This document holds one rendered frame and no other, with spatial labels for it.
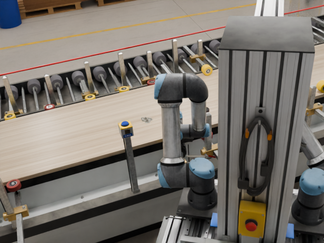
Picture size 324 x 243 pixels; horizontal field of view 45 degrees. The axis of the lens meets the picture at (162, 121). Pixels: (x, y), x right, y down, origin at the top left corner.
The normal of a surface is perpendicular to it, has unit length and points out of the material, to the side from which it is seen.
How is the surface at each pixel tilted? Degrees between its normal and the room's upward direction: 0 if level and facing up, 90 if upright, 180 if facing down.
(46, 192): 90
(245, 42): 0
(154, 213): 90
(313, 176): 8
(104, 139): 0
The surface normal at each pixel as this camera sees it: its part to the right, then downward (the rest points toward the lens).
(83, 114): -0.07, -0.82
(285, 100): -0.25, 0.57
